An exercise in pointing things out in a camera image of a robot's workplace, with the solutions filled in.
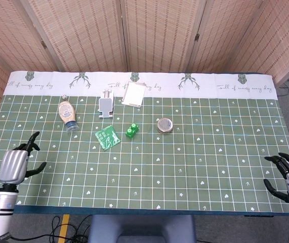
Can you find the white shallow box tray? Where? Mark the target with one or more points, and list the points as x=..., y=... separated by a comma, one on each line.
x=134, y=95

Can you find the brass screen hinge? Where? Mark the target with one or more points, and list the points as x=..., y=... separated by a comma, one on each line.
x=197, y=37
x=43, y=43

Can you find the round metal tin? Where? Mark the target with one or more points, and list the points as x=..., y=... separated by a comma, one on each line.
x=164, y=125

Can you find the mayonnaise squeeze bottle blue cap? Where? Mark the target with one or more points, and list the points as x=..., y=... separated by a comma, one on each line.
x=67, y=114

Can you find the green grid patterned tablecloth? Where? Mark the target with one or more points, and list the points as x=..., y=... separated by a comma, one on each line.
x=159, y=162

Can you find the woven bamboo folding screen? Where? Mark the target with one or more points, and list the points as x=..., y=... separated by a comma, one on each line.
x=88, y=33

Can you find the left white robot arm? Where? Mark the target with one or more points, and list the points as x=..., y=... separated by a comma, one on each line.
x=0, y=210

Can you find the green toy building block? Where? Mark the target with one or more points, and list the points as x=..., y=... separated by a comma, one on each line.
x=132, y=131

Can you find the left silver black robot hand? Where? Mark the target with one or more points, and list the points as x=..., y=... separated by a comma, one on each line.
x=12, y=165

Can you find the green tea packet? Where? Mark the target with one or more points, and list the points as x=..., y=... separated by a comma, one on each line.
x=107, y=138

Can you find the grey blister pack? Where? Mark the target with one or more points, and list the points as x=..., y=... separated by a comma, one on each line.
x=105, y=105

